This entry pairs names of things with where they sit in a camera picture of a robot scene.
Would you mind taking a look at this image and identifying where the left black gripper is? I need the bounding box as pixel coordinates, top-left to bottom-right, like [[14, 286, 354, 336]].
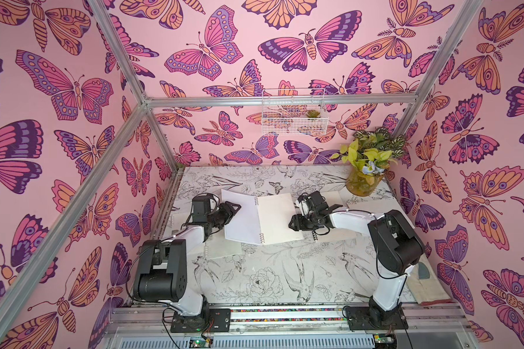
[[206, 202, 241, 231]]

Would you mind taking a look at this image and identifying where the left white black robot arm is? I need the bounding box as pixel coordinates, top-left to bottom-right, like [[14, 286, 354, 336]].
[[130, 193, 242, 318]]

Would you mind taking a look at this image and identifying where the white wire basket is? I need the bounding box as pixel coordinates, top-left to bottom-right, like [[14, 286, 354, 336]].
[[260, 95, 329, 138]]

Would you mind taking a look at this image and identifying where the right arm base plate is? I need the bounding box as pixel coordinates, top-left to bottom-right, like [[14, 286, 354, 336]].
[[342, 305, 408, 331]]

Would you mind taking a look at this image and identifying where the potted green plant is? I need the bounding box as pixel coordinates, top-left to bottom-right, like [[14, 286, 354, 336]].
[[330, 127, 406, 197]]

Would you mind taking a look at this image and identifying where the beige oven mitt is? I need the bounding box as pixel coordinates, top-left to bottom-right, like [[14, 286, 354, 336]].
[[406, 254, 452, 306]]

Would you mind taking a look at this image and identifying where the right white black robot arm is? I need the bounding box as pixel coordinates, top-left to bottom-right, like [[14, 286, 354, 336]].
[[289, 191, 424, 315]]

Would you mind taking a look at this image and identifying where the small clear-spiral notebook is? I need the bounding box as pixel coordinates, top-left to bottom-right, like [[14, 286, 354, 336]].
[[204, 231, 243, 260]]

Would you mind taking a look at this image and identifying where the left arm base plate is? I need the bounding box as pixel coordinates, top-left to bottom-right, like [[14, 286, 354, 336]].
[[170, 308, 231, 333]]

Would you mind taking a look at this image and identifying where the CAMP spiral notebook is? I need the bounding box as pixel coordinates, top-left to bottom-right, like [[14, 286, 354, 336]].
[[221, 190, 304, 245]]

